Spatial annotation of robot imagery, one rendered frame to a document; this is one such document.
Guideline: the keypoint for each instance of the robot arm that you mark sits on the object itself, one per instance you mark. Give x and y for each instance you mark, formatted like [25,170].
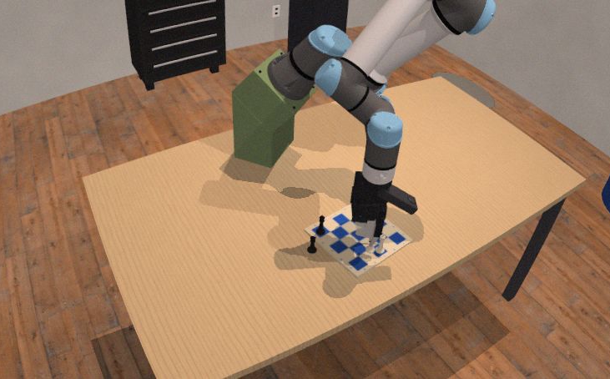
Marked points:
[345,74]

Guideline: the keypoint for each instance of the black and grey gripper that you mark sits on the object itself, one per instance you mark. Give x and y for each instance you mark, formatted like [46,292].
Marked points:
[363,201]

